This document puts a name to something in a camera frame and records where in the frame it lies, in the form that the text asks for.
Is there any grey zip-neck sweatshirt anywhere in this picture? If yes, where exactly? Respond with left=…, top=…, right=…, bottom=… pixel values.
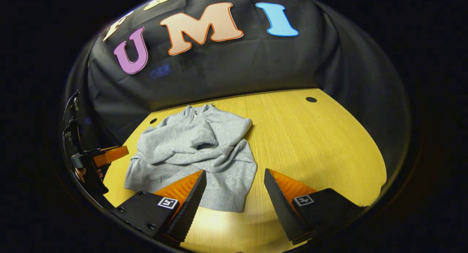
left=124, top=103, right=257, bottom=213

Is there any black backdrop cloth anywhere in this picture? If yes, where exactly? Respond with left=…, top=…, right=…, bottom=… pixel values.
left=64, top=0, right=412, bottom=173

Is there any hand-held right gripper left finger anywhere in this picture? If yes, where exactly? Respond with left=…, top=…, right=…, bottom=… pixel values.
left=110, top=170, right=207, bottom=246

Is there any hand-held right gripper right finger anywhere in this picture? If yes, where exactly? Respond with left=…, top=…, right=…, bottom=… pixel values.
left=264, top=168, right=366, bottom=245

